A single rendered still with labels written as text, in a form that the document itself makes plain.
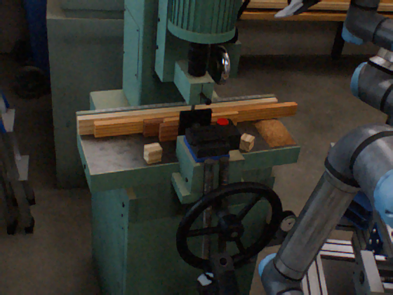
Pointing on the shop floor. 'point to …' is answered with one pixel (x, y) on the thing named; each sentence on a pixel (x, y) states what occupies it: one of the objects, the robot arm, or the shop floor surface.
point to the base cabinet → (158, 249)
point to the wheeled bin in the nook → (33, 53)
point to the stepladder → (14, 172)
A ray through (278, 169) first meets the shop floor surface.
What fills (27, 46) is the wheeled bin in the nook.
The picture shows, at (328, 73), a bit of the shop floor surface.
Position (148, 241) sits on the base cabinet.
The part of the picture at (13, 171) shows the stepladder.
